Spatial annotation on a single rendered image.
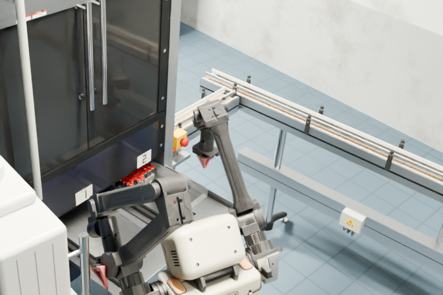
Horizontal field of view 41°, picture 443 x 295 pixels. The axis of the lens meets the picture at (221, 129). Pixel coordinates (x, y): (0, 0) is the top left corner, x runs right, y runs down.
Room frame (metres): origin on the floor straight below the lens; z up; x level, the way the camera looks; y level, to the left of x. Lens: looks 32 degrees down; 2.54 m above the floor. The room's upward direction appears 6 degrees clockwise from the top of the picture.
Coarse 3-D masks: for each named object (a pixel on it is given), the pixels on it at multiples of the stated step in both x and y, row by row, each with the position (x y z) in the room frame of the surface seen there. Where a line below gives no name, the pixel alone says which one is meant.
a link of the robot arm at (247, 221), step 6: (246, 210) 1.51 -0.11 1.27; (240, 216) 1.49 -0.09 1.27; (246, 216) 1.49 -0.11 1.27; (252, 216) 1.49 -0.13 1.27; (240, 222) 1.47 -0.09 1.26; (246, 222) 1.47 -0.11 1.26; (252, 222) 1.47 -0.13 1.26; (246, 228) 1.45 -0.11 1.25; (252, 228) 1.45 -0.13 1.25; (258, 228) 1.45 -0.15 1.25; (246, 234) 1.43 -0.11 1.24
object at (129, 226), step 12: (72, 216) 1.83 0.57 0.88; (84, 216) 1.83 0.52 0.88; (120, 216) 1.86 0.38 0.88; (132, 216) 1.83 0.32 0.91; (72, 228) 1.75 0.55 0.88; (84, 228) 1.76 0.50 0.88; (120, 228) 1.78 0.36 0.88; (132, 228) 1.79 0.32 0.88; (72, 240) 1.66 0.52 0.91; (96, 240) 1.70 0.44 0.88; (96, 252) 1.64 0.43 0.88
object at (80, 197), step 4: (84, 188) 1.81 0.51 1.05; (88, 188) 1.82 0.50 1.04; (80, 192) 1.79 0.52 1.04; (84, 192) 1.81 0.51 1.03; (88, 192) 1.82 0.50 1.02; (76, 196) 1.77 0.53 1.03; (80, 196) 1.79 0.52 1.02; (84, 196) 1.81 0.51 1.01; (88, 196) 1.82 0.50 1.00; (76, 200) 1.77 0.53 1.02; (80, 200) 1.79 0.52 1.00; (84, 200) 1.80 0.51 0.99; (76, 204) 1.77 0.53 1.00
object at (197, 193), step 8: (152, 160) 2.23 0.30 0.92; (160, 168) 2.20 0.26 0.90; (152, 176) 2.15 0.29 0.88; (160, 176) 2.15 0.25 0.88; (192, 184) 2.09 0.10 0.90; (192, 192) 2.06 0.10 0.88; (200, 192) 2.07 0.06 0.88; (192, 200) 2.01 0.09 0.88; (200, 200) 2.01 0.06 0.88; (144, 208) 1.91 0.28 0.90; (152, 208) 1.93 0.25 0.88
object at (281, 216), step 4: (280, 212) 2.94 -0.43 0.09; (284, 212) 2.96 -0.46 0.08; (272, 216) 2.85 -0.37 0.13; (276, 216) 2.86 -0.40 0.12; (280, 216) 2.89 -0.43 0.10; (284, 216) 2.93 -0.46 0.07; (272, 220) 2.80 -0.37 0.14; (276, 220) 2.85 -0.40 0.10; (280, 220) 2.96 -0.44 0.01; (284, 220) 2.96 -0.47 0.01; (268, 224) 2.76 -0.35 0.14; (272, 224) 2.77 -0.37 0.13; (264, 228) 2.74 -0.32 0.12; (268, 228) 2.76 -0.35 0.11
